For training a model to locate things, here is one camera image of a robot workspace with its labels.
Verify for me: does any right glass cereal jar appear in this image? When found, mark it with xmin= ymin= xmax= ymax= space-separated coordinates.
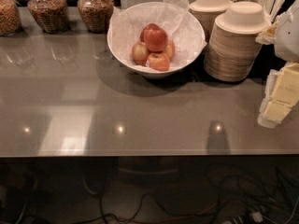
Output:
xmin=77 ymin=0 xmax=114 ymax=34

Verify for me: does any white power adapter on floor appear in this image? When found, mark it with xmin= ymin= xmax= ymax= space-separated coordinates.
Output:
xmin=250 ymin=212 xmax=263 ymax=223

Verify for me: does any rear stack of paper bowls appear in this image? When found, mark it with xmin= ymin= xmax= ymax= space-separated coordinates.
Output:
xmin=190 ymin=0 xmax=233 ymax=42

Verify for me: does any left glass cereal jar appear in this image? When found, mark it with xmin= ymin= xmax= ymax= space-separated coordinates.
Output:
xmin=0 ymin=0 xmax=21 ymax=36

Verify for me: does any white ceramic bowl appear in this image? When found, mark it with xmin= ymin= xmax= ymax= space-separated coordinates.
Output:
xmin=107 ymin=1 xmax=206 ymax=80

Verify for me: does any left yellow-red apple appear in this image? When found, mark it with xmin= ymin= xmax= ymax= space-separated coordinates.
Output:
xmin=132 ymin=42 xmax=150 ymax=66

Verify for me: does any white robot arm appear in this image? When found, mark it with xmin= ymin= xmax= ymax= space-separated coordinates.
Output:
xmin=257 ymin=0 xmax=299 ymax=128

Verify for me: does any white tissue paper liner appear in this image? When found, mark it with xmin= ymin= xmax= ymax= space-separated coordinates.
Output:
xmin=109 ymin=0 xmax=207 ymax=69

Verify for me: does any glass cereal jar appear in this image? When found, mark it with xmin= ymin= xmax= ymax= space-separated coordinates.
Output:
xmin=77 ymin=0 xmax=114 ymax=34
xmin=27 ymin=0 xmax=69 ymax=34
xmin=0 ymin=0 xmax=21 ymax=36

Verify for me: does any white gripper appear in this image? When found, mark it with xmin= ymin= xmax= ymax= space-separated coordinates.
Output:
xmin=255 ymin=22 xmax=299 ymax=106

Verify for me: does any red apple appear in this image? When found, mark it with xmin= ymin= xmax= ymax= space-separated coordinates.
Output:
xmin=146 ymin=52 xmax=170 ymax=72
xmin=140 ymin=23 xmax=168 ymax=52

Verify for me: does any right partly hidden apple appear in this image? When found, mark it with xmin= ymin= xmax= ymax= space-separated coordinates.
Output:
xmin=164 ymin=40 xmax=176 ymax=60

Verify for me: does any black cable on floor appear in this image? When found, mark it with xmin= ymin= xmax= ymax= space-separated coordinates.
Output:
xmin=71 ymin=189 xmax=219 ymax=224

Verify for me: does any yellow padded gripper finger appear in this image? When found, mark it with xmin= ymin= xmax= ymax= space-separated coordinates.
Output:
xmin=257 ymin=70 xmax=291 ymax=128

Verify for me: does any middle glass cereal jar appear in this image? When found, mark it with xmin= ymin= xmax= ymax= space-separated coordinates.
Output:
xmin=27 ymin=0 xmax=69 ymax=34

